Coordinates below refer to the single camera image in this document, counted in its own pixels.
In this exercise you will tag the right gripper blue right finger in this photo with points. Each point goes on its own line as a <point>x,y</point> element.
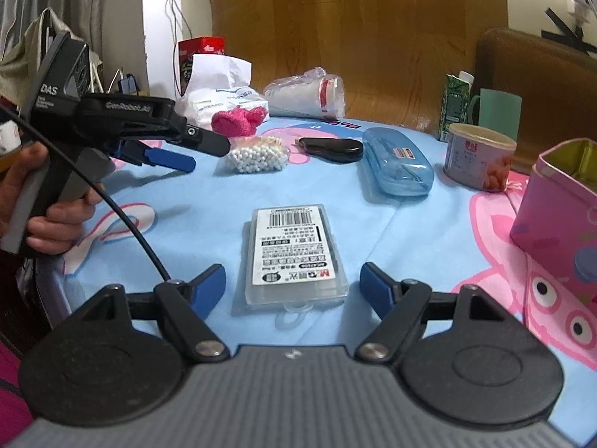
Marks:
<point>400,305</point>

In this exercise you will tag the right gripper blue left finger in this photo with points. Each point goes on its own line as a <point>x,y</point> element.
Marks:
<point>183,309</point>

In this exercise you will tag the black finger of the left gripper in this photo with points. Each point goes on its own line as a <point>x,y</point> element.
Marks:
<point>203,141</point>

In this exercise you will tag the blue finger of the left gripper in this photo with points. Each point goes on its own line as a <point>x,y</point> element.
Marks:
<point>139,153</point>

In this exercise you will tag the cotton swabs bag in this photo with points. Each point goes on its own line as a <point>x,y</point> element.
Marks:
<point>250,155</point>

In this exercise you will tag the clear plastic box with label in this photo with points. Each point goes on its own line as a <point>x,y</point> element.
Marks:
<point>293,261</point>

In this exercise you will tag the blue glasses case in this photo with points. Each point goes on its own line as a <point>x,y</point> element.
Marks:
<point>397,165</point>

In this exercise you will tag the person's left hand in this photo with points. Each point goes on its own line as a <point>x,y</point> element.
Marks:
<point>61,227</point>

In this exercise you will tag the pink fluffy sock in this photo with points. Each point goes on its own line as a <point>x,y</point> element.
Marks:
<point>238,122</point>

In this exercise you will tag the white tissue pack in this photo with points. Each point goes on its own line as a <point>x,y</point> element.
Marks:
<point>217,83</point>

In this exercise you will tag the blue Peppa Pig blanket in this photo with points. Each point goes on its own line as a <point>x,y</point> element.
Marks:
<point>453,236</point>

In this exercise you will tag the white paper cup stack bag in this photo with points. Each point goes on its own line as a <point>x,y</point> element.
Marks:
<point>314,94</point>

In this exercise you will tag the round white food can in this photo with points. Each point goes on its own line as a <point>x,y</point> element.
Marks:
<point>478,157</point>

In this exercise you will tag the pink metal tin box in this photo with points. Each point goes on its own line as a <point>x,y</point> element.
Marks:
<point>556,221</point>

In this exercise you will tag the green plastic cup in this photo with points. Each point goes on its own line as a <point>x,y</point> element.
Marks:
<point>496,110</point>

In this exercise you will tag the green drink carton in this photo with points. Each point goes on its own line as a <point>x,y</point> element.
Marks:
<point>455,102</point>

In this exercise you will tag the brown wooden headboard panel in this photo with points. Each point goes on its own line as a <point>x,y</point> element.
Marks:
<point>393,55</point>

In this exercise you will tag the brown padded chair back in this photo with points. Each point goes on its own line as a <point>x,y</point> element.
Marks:
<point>557,85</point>

